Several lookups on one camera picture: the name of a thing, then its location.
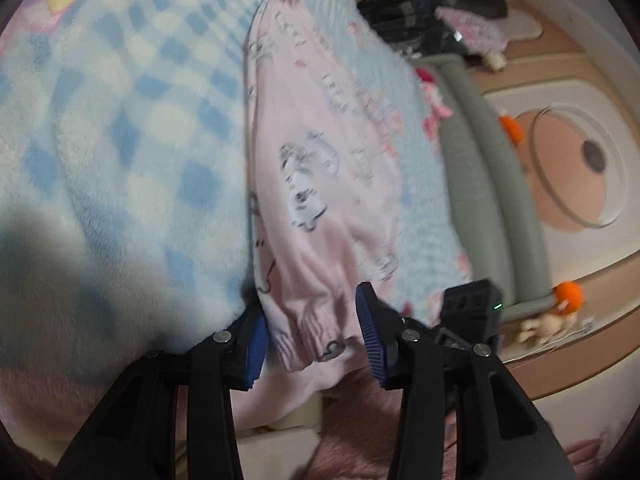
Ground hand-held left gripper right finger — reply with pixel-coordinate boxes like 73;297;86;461
354;281;576;480

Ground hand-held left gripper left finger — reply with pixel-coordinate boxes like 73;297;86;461
52;305;271;480

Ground pink printed pajama pants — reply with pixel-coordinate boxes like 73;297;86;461
242;0;403;421

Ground beige plush doll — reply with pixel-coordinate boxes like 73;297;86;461
517;310;576;346

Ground white storage box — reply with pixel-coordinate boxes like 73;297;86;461
235;395;326;480

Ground red and pink plush toy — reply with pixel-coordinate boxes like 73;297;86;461
414;66;453;141

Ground peach and white rug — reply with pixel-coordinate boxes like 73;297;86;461
472;45;640;401

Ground blue checkered printed blanket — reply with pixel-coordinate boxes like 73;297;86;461
0;0;476;411

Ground pink frilly cloth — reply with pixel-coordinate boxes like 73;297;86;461
435;6;508;56

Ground small white mat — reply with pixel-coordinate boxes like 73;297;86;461
500;7;546;41

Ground grey padded bed frame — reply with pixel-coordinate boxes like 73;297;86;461
415;55;558;321

